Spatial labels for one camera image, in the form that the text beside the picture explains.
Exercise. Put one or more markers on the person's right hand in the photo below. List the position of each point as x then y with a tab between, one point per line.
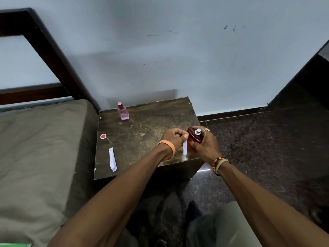
207	146

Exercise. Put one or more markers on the person's left hand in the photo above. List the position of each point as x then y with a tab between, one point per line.
173	138

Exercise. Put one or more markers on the person's left thumb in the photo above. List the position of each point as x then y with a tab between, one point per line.
183	139

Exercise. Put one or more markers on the person's right thumb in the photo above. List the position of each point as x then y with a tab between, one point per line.
195	145

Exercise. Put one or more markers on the red perfume bottle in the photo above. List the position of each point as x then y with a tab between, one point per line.
193	141

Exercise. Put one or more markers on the white paper test strip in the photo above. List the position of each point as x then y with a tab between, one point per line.
184	147

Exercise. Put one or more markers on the person's left forearm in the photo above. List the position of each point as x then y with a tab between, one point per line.
113	200

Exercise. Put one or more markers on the person's right forearm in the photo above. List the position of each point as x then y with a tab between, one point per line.
267	205

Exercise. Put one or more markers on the orange rubber wristband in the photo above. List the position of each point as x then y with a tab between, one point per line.
169	147

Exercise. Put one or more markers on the dark wooden side table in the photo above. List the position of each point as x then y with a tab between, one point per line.
144	141

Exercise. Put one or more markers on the person's dark shoe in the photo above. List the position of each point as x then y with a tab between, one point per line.
192	210

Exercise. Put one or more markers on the pink perfume bottle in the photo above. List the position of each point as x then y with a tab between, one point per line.
123	111

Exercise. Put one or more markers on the stack of white paper strips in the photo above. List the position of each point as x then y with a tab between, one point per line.
112	159

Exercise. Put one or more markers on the red round bottle cap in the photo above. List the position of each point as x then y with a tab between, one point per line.
103	136

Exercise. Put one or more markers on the person's grey trousers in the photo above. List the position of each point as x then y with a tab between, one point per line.
218	226

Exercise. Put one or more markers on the olive green mattress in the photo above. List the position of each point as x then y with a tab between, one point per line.
38	164

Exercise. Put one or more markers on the green packet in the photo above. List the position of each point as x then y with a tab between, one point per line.
15	245

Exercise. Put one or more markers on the dark wooden bed frame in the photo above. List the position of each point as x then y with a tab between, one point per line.
43	61

